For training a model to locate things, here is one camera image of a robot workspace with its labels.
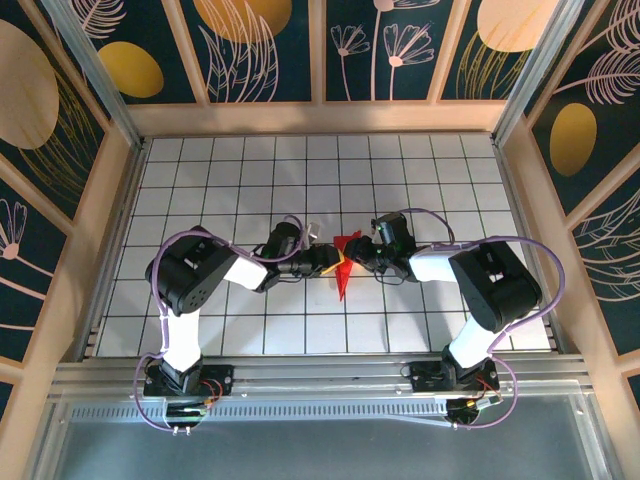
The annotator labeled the plain dark blue wall panel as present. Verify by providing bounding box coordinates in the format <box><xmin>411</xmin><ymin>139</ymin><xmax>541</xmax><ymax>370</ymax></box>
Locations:
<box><xmin>622</xmin><ymin>367</ymin><xmax>640</xmax><ymax>416</ymax></box>
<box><xmin>0</xmin><ymin>379</ymin><xmax>16</xmax><ymax>426</ymax></box>

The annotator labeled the aluminium frame post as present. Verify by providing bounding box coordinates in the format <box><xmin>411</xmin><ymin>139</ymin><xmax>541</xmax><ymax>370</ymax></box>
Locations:
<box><xmin>42</xmin><ymin>0</ymin><xmax>149</xmax><ymax>151</ymax></box>
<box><xmin>492</xmin><ymin>0</ymin><xmax>589</xmax><ymax>146</ymax></box>

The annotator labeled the white flowers wall panel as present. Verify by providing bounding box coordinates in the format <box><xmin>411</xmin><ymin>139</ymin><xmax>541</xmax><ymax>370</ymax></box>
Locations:
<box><xmin>324</xmin><ymin>0</ymin><xmax>457</xmax><ymax>104</ymax></box>

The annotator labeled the grey translucent sheet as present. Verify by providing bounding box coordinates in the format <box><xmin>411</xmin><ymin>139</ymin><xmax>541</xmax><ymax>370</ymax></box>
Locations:
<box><xmin>29</xmin><ymin>394</ymin><xmax>619</xmax><ymax>480</ymax></box>

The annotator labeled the red cloth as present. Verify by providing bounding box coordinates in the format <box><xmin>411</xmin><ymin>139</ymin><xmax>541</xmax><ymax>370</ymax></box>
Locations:
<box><xmin>332</xmin><ymin>228</ymin><xmax>364</xmax><ymax>302</ymax></box>

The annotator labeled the white leaf outlines wall panel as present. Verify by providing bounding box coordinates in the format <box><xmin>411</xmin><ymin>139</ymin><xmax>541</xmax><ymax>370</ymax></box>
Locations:
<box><xmin>569</xmin><ymin>187</ymin><xmax>640</xmax><ymax>357</ymax></box>

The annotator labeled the single white flower wall panel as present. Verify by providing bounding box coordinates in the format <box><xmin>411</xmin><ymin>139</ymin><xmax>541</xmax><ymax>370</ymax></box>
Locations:
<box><xmin>0</xmin><ymin>177</ymin><xmax>69</xmax><ymax>364</ymax></box>

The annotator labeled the yellow oval feather wall panel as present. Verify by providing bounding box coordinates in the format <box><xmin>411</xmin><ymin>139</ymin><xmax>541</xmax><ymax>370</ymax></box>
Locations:
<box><xmin>62</xmin><ymin>0</ymin><xmax>209</xmax><ymax>106</ymax></box>
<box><xmin>527</xmin><ymin>0</ymin><xmax>640</xmax><ymax>216</ymax></box>

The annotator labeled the orange disc white leaves panel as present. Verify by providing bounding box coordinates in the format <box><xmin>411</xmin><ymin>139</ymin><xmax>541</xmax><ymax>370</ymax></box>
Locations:
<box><xmin>178</xmin><ymin>0</ymin><xmax>321</xmax><ymax>105</ymax></box>

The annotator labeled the wide aluminium mounting rail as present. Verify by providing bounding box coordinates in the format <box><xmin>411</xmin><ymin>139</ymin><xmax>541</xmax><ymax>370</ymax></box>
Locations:
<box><xmin>49</xmin><ymin>353</ymin><xmax>594</xmax><ymax>402</ymax></box>

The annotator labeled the aluminium table side rail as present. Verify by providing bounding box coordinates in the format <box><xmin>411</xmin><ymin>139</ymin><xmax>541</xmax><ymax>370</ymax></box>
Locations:
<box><xmin>492</xmin><ymin>134</ymin><xmax>569</xmax><ymax>356</ymax></box>
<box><xmin>77</xmin><ymin>139</ymin><xmax>149</xmax><ymax>361</ymax></box>

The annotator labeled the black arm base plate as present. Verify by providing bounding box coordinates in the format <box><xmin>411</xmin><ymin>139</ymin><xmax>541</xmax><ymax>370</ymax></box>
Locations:
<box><xmin>143</xmin><ymin>363</ymin><xmax>236</xmax><ymax>399</ymax></box>
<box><xmin>408</xmin><ymin>359</ymin><xmax>501</xmax><ymax>396</ymax></box>

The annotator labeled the cream disc yellow strands panel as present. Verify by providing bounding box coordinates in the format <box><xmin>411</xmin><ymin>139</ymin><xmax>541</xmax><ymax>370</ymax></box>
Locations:
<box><xmin>438</xmin><ymin>0</ymin><xmax>561</xmax><ymax>101</ymax></box>
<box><xmin>0</xmin><ymin>0</ymin><xmax>110</xmax><ymax>221</ymax></box>

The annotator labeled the perforated metal cable strip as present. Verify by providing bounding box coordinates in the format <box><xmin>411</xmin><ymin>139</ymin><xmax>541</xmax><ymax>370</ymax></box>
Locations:
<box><xmin>69</xmin><ymin>403</ymin><xmax>451</xmax><ymax>423</ymax></box>

